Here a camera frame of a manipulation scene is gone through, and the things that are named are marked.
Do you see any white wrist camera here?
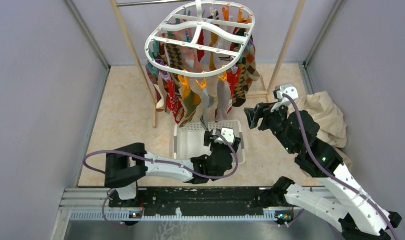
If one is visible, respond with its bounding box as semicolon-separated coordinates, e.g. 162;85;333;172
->
214;127;235;145
271;83;300;112

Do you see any white oval clip hanger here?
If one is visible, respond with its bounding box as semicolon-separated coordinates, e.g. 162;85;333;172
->
145;0;256;79

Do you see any wooden rack frame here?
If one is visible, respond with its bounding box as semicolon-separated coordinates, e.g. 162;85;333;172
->
109;0;308;129

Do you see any taupe grey sock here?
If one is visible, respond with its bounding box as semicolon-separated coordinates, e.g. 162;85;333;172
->
215;80;231;122

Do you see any olive green striped sock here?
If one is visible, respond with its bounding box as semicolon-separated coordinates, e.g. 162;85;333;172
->
179;77;202;128

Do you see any cream crumpled cloth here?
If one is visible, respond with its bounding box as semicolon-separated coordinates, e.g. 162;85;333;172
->
295;91;353;171

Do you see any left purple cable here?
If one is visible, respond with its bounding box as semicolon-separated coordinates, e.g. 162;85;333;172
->
82;132;240;229

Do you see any white perforated plastic basket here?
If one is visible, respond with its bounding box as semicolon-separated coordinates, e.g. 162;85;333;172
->
173;120;246;165

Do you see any red white patterned sock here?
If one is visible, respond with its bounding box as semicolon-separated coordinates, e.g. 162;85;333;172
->
167;80;185;125

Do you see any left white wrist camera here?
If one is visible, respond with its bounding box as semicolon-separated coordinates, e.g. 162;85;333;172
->
214;127;235;145

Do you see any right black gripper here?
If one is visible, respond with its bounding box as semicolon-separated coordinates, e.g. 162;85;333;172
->
243;98;297;154

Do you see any brown yellow argyle sock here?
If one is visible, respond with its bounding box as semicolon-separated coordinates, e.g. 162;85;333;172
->
232;43;261;108

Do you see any aluminium rail front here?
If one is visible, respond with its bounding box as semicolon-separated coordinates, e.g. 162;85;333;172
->
58;187;360;222

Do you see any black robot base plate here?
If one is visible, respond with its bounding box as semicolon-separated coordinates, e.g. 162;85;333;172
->
108;186;292;217

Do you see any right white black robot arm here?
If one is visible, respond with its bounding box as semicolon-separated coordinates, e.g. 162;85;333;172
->
244;103;402;240

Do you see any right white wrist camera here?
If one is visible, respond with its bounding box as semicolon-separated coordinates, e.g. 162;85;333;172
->
271;83;300;112

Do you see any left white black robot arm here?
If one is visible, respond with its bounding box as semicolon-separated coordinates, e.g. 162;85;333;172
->
104;127;242;207

